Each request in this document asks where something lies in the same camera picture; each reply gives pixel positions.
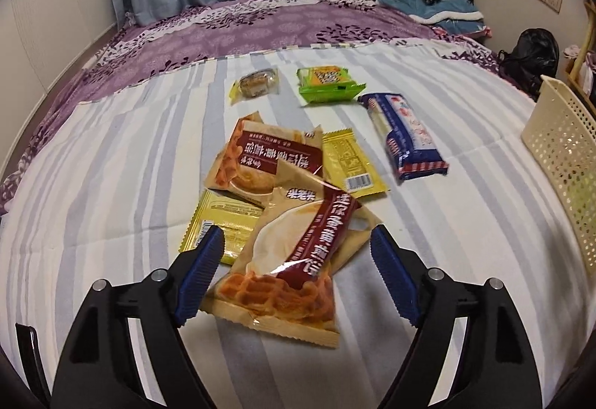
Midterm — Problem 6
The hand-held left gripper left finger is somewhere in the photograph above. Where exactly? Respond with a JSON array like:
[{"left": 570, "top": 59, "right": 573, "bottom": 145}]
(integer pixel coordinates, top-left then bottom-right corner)
[{"left": 50, "top": 225, "right": 226, "bottom": 409}]

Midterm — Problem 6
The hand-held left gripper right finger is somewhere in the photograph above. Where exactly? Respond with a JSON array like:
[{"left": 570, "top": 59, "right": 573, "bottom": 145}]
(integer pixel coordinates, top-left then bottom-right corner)
[{"left": 369, "top": 225, "right": 543, "bottom": 409}]

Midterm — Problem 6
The yellow snack packet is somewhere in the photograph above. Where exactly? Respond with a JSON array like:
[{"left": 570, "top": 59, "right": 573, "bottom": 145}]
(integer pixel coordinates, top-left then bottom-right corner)
[
  {"left": 179, "top": 189, "right": 266, "bottom": 265},
  {"left": 321, "top": 129, "right": 389, "bottom": 199}
]

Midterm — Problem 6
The tan waffle snack packet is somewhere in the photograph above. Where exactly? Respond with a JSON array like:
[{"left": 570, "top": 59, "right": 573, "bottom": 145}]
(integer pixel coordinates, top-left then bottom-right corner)
[
  {"left": 200, "top": 181, "right": 380, "bottom": 348},
  {"left": 205, "top": 113, "right": 324, "bottom": 207}
]

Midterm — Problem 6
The navy blue cracker packet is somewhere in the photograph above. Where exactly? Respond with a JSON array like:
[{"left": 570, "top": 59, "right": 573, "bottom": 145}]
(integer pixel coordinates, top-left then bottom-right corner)
[{"left": 358, "top": 92, "right": 450, "bottom": 181}]

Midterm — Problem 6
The small cake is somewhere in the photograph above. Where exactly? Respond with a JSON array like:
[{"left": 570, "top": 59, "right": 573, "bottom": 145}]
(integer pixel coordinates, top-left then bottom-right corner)
[{"left": 229, "top": 67, "right": 280, "bottom": 105}]

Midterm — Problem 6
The small green snack packet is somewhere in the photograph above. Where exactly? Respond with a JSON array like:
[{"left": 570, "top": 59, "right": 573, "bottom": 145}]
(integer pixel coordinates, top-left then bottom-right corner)
[{"left": 297, "top": 66, "right": 366, "bottom": 107}]

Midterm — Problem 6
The cream plastic basket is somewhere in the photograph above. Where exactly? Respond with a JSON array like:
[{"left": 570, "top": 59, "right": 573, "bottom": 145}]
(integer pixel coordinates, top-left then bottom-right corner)
[{"left": 520, "top": 74, "right": 596, "bottom": 279}]

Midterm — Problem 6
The striped bed sheet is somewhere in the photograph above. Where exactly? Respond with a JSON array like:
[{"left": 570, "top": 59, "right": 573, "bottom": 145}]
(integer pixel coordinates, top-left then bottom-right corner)
[{"left": 0, "top": 39, "right": 596, "bottom": 409}]

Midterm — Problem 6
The purple floral blanket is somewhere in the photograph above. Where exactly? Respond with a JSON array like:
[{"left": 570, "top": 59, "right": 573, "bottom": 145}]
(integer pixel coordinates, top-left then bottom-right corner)
[{"left": 0, "top": 0, "right": 501, "bottom": 214}]

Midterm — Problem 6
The black bag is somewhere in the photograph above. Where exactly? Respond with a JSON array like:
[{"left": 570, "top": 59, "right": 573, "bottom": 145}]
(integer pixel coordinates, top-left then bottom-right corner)
[{"left": 498, "top": 28, "right": 559, "bottom": 95}]

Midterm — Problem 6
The pile of folded bedding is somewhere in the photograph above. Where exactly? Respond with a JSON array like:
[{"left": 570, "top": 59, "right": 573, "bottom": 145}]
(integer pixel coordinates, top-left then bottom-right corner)
[{"left": 377, "top": 0, "right": 485, "bottom": 35}]

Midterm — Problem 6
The wooden shelf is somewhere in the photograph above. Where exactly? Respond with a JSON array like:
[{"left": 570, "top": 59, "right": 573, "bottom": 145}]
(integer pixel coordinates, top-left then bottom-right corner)
[{"left": 565, "top": 0, "right": 596, "bottom": 107}]

